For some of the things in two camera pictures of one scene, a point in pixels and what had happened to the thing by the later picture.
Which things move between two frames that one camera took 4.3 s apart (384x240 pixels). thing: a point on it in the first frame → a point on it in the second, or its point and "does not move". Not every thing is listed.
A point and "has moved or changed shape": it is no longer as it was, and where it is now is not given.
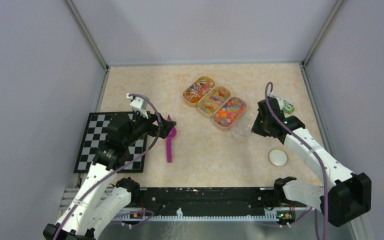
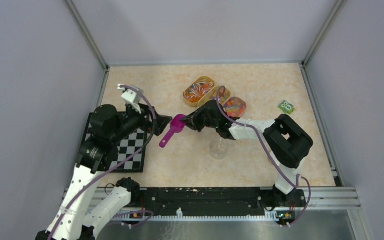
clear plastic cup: (241, 127) has moved or changed shape
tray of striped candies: (197, 90) does not move
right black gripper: (255, 128) → (193, 120)
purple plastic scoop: (169, 142) → (176, 126)
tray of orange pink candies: (229, 113) does not move
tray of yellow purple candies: (212, 102) does not move
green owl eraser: (288, 108) does not move
